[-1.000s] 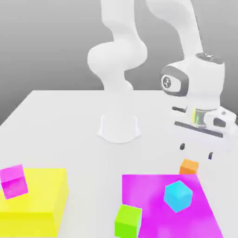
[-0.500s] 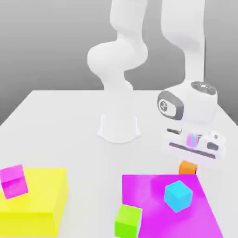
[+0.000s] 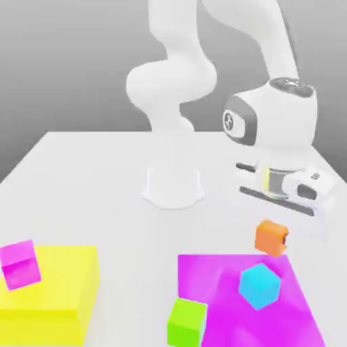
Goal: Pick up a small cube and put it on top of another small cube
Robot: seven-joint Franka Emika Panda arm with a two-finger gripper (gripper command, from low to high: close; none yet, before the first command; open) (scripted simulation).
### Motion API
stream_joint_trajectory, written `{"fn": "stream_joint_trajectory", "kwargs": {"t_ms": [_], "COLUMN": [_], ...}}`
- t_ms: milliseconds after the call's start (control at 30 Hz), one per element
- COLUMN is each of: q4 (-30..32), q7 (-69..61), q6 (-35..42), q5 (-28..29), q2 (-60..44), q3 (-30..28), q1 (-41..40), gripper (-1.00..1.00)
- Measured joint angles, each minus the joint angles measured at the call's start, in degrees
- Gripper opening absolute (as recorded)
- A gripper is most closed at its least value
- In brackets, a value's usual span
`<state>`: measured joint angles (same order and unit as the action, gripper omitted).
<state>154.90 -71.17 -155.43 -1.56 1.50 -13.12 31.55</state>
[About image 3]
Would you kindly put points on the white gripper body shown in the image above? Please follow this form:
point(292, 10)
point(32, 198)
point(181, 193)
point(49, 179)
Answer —
point(271, 202)

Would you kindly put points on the small orange cube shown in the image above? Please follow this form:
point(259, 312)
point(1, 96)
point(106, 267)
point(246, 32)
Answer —
point(268, 238)

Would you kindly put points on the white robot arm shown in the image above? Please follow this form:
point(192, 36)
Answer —
point(173, 89)

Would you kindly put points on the small cyan cube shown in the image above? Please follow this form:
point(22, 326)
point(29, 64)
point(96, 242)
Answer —
point(259, 287)

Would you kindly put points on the small green cube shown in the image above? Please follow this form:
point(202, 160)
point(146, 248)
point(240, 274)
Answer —
point(185, 322)

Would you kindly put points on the small magenta cube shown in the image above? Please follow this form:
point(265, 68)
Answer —
point(20, 267)

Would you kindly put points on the large magenta box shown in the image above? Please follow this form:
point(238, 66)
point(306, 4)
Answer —
point(217, 282)

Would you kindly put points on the large yellow box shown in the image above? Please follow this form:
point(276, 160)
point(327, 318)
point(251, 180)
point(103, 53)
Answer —
point(62, 284)

